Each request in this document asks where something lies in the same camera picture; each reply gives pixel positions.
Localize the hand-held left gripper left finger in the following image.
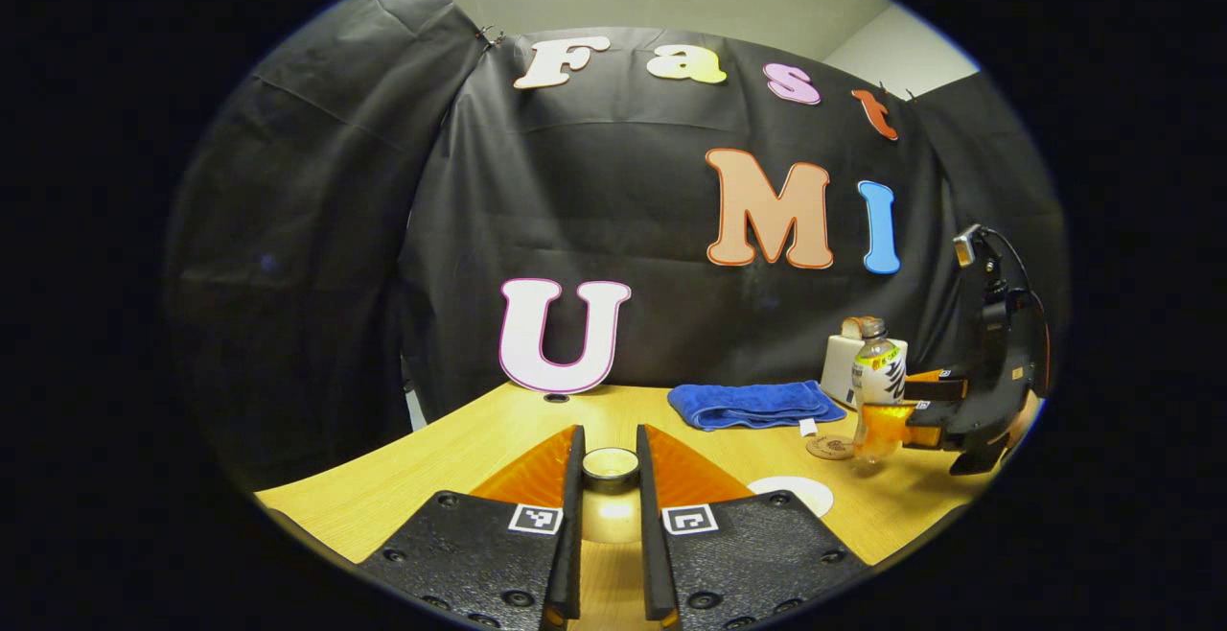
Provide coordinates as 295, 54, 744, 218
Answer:
359, 423, 588, 631

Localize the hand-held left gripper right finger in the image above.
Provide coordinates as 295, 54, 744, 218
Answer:
636, 422, 871, 631

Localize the plastic water bottle orange drink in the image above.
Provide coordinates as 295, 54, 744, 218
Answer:
851, 317, 908, 464

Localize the white toaster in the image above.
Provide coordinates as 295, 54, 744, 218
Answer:
822, 334, 910, 409

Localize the folded blue towel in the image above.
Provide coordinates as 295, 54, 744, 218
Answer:
668, 380, 847, 437

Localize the black backdrop cloth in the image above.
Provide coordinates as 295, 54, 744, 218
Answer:
163, 0, 1070, 488

